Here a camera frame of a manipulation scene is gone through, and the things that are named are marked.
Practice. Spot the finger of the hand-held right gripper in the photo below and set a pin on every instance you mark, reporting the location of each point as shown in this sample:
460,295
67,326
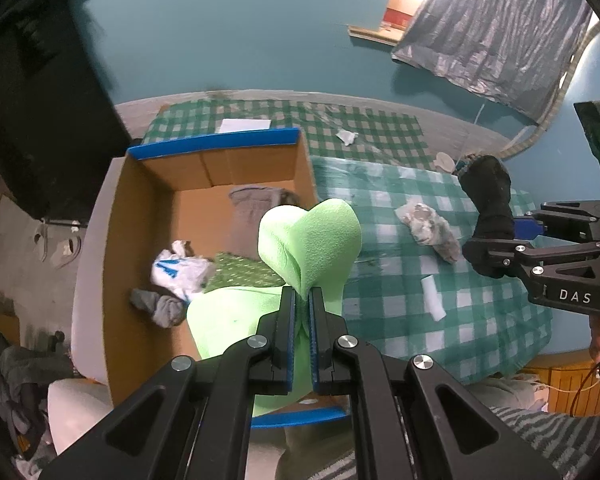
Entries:
500,260
530,225

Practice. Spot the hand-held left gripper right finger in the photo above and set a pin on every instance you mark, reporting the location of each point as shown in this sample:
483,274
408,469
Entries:
314,330

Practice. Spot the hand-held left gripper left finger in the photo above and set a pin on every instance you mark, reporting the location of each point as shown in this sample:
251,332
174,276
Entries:
291,320

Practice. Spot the black sock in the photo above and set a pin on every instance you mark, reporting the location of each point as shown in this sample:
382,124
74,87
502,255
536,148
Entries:
490,195

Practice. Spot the light green fleece cloth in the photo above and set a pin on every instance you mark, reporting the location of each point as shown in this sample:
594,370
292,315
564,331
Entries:
310,240

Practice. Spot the beige grey sock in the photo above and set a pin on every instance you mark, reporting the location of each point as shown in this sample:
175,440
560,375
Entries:
252,210

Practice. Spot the white blue printed cloth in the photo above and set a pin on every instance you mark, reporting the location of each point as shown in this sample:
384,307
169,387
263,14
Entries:
180,272

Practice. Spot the cardboard box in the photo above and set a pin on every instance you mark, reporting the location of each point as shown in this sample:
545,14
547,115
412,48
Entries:
145,240

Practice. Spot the green patterned cloth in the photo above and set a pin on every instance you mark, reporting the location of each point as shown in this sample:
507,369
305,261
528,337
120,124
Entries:
245,272

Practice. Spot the grey white crumpled rag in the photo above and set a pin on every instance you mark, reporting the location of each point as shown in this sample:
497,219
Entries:
425,225

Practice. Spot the green checked tablecloth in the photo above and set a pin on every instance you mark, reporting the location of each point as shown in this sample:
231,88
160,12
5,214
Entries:
370,130
380,280

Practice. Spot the orange wooden crate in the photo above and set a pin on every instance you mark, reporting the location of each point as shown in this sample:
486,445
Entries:
565,385

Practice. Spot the white plastic object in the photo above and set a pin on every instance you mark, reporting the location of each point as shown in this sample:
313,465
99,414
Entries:
444,162

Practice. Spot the olive cloth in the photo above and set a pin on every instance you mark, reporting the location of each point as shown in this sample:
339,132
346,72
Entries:
310,450

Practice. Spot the pale crumpled cloth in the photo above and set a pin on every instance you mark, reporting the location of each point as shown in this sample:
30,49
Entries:
505,392

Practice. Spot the dark grey sock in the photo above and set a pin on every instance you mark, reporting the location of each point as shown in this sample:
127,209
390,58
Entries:
162,307

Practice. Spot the green white striped cloth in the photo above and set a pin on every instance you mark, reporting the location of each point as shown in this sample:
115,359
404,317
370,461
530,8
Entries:
545,440

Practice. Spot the crumpled white tissue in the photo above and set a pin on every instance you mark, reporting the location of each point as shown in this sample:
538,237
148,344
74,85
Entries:
346,136

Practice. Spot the grey plastic tarp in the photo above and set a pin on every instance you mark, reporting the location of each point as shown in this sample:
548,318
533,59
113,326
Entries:
480,35

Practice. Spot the white paper sheet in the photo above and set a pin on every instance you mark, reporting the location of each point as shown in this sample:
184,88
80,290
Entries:
243,126

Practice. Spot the white rounded object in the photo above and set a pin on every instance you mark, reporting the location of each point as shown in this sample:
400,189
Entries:
77,415

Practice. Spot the round white floor object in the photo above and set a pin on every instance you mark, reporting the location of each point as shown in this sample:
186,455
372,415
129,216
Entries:
60,247

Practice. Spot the wooden window sill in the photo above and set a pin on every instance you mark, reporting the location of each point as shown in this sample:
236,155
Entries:
375,35

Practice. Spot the grey cloth pile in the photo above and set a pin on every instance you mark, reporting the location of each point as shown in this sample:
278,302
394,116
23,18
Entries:
25,385

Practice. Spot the black hanging cloth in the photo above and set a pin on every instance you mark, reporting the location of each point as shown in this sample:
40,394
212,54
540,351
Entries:
40,110

